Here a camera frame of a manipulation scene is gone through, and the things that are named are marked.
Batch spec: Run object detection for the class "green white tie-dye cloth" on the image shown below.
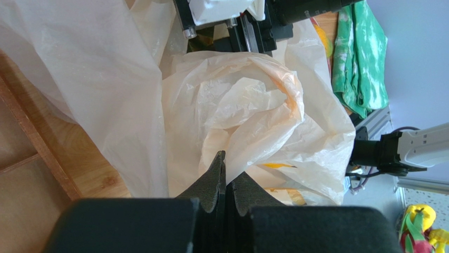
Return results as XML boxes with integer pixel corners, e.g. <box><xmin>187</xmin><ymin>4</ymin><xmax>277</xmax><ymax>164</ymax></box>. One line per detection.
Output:
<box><xmin>331</xmin><ymin>1</ymin><xmax>389</xmax><ymax>119</ymax></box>

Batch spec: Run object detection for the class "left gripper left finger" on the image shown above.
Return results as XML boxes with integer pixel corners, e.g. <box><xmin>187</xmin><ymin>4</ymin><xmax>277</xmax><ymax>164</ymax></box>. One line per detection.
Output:
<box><xmin>176</xmin><ymin>151</ymin><xmax>227</xmax><ymax>213</ymax></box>

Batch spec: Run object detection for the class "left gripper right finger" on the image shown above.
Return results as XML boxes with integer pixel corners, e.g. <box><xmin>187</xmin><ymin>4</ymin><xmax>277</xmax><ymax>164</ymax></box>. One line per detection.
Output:
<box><xmin>228</xmin><ymin>172</ymin><xmax>284</xmax><ymax>217</ymax></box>

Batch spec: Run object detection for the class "wooden compartment tray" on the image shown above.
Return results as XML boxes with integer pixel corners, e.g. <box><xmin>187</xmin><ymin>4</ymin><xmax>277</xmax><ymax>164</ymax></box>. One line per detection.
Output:
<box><xmin>0</xmin><ymin>49</ymin><xmax>83</xmax><ymax>253</ymax></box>

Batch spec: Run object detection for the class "banana print plastic bag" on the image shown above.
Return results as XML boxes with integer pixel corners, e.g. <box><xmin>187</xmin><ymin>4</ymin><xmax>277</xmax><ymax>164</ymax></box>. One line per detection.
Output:
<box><xmin>1</xmin><ymin>1</ymin><xmax>355</xmax><ymax>206</ymax></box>

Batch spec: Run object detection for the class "colourful fake fruit pile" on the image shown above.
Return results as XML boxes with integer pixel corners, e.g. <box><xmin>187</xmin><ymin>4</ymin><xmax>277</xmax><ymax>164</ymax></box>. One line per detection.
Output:
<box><xmin>397</xmin><ymin>204</ymin><xmax>448</xmax><ymax>253</ymax></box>

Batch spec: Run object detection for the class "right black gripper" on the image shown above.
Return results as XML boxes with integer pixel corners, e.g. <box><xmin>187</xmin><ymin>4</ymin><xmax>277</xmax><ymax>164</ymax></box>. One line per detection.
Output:
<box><xmin>174</xmin><ymin>1</ymin><xmax>293</xmax><ymax>55</ymax></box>

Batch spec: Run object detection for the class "yellow green fake mango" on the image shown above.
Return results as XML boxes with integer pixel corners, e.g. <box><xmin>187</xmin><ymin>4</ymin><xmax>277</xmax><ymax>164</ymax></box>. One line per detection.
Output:
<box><xmin>313</xmin><ymin>24</ymin><xmax>334</xmax><ymax>58</ymax></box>

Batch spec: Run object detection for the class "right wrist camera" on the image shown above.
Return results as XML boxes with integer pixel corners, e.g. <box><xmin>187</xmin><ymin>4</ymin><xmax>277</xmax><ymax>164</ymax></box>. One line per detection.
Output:
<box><xmin>188</xmin><ymin>0</ymin><xmax>266</xmax><ymax>26</ymax></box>

